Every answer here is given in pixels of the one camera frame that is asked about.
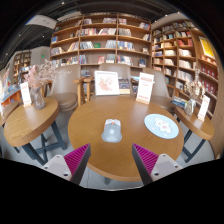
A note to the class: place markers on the glass vase dried flowers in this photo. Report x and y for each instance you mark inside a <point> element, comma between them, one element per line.
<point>191,103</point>

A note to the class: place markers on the white red sign wooden base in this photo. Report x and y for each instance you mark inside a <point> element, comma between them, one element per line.
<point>145,87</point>

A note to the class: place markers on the light blue book stack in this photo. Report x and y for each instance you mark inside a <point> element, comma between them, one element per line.
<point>135,79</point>

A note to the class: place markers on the glass vase pink flowers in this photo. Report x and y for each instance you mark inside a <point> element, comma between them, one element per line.
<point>38,96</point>

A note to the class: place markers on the upright dark book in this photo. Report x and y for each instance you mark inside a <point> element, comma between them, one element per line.
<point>124,85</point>

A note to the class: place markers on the oval wooden side table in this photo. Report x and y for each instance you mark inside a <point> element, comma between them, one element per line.
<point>195,125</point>

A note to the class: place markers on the small distant bookshelf unit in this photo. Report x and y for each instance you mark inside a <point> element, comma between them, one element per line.
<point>20,65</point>

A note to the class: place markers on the brown upholstered armchair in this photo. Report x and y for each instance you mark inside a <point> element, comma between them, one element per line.
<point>160,88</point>
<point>65,88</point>
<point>113,67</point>

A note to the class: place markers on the grey computer mouse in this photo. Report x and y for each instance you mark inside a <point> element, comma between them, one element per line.
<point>111,132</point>

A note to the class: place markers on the round wooden side table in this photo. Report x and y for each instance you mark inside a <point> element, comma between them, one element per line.
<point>28,121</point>

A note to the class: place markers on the stack of dark books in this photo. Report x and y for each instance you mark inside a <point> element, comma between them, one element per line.
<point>179,102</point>

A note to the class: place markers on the white framed floral print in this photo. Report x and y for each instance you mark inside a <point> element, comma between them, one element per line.
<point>106,83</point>

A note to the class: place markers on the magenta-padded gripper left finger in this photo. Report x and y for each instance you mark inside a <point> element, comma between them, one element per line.
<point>78,159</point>

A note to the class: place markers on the round light blue mouse pad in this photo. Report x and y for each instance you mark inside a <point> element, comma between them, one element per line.
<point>161,126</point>

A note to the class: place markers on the wide wooden bookshelf unit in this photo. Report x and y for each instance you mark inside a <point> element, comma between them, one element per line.
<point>100,36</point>

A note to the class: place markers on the small white table sign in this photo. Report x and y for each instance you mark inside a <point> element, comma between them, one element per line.
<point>25,94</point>
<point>203,108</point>

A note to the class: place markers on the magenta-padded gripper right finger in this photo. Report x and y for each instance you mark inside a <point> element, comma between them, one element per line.
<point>146,160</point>

